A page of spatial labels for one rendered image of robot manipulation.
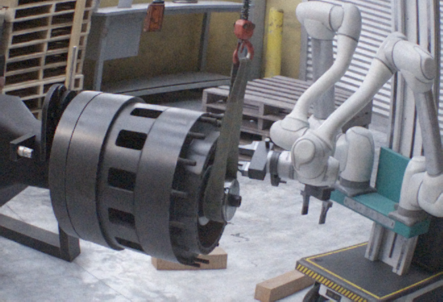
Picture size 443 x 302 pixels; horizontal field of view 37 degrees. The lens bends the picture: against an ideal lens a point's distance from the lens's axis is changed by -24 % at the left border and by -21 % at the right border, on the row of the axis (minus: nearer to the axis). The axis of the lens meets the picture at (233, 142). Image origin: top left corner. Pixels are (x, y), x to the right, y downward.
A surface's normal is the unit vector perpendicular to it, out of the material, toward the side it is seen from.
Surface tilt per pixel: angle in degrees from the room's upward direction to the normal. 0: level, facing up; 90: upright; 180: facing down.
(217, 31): 90
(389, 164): 90
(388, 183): 90
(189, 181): 63
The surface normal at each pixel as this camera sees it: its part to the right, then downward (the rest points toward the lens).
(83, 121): -0.12, -0.62
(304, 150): -0.31, -0.15
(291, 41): -0.69, 0.12
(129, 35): 0.72, 0.23
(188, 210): -0.29, 0.15
